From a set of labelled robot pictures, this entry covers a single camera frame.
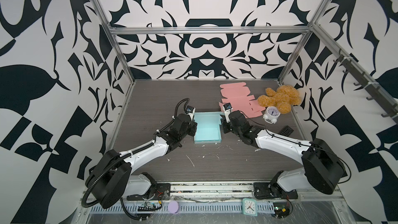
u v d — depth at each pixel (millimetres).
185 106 717
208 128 915
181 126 636
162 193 737
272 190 669
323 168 428
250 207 689
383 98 541
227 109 755
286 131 918
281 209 711
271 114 990
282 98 991
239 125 652
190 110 744
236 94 1122
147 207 728
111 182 411
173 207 632
